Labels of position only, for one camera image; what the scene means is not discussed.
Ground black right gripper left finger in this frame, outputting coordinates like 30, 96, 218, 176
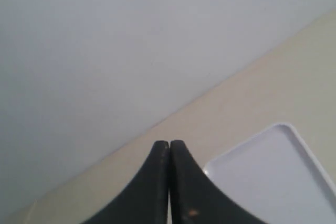
85, 141, 170, 224

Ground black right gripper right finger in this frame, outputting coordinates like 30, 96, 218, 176
170, 140, 264, 223

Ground white plastic tray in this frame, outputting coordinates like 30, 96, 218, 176
204, 124, 335, 223

